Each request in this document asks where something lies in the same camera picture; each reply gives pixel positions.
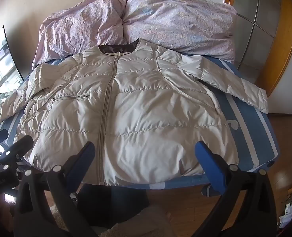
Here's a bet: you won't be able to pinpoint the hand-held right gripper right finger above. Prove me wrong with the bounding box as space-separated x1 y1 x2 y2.
194 141 277 237

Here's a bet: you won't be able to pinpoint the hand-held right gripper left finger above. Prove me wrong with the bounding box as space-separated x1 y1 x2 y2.
14 141 96 237

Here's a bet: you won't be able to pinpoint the blue white striped bed sheet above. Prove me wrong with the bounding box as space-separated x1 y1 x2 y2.
0 54 281 198

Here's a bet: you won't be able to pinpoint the pile of white bags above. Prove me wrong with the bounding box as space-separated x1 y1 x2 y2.
279 190 292 230

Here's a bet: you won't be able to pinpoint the pink floral quilt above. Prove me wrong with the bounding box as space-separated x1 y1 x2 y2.
32 0 237 70

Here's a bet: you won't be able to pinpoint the frosted glass wardrobe doors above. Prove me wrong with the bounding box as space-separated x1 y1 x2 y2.
233 0 283 71

